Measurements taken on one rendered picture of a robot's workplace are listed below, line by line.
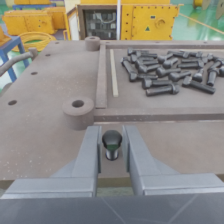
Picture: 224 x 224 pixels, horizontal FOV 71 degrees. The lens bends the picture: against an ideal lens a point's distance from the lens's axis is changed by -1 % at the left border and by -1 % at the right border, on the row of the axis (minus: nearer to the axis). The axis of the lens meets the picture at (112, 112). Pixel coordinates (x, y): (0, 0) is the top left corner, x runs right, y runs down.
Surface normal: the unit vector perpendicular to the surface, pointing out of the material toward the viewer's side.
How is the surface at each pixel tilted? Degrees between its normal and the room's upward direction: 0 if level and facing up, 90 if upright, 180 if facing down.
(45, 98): 0
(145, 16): 90
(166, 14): 90
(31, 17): 90
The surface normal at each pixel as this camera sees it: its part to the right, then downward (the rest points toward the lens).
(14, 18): 0.08, 0.65
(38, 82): 0.00, -0.76
